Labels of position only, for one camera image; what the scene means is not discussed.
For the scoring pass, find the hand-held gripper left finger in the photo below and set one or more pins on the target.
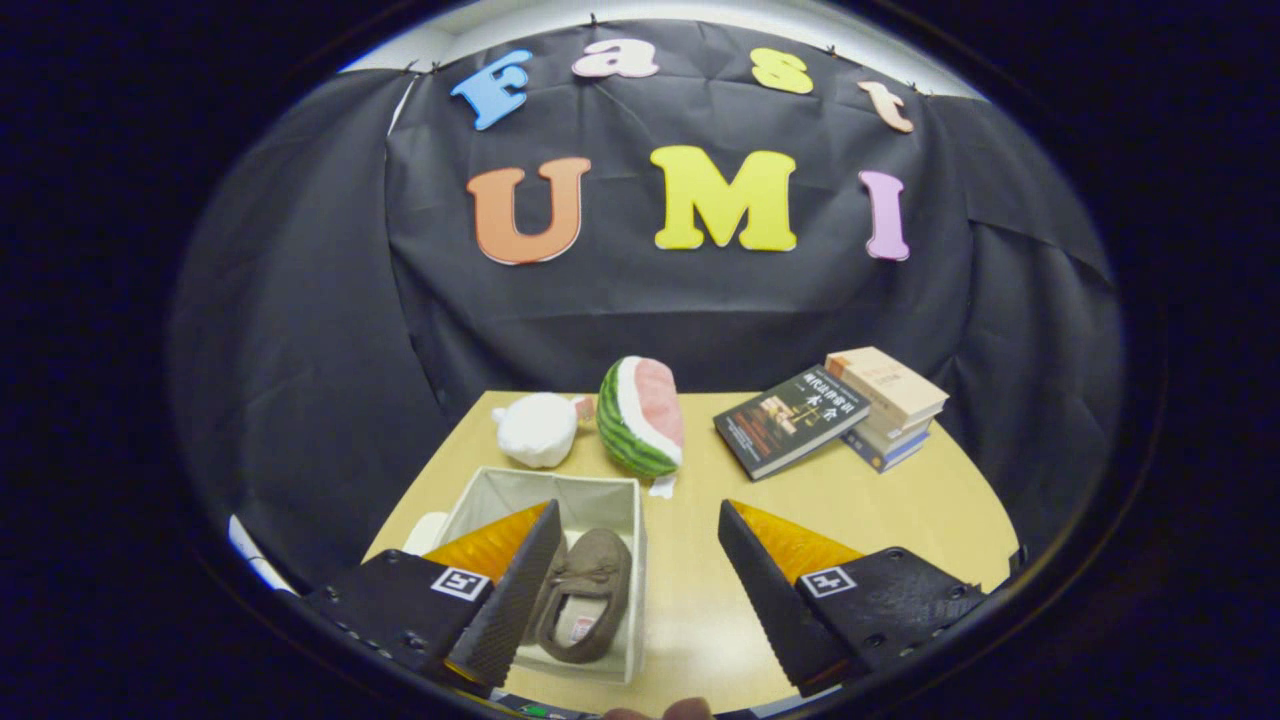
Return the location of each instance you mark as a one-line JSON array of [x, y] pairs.
[[505, 610]]

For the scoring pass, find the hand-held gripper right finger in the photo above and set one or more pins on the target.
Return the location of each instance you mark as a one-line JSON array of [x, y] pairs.
[[765, 605]]

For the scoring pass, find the brown suede moccasin shoe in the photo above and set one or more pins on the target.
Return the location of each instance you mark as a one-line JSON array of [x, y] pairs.
[[590, 570]]

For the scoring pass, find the cream fabric storage box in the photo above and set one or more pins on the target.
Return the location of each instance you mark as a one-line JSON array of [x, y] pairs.
[[590, 492]]

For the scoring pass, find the white plush toy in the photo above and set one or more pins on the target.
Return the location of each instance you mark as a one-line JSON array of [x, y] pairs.
[[540, 430]]

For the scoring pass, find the black cover book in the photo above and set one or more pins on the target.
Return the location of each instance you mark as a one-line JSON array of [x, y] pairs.
[[790, 420]]

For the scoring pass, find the blue cover book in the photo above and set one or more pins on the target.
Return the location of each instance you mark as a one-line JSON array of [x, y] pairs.
[[885, 452]]

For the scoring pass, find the watermelon slice plush toy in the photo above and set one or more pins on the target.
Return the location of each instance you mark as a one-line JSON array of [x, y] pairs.
[[640, 415]]

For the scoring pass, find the tan cover book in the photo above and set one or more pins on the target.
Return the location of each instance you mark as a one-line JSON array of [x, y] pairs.
[[885, 380]]

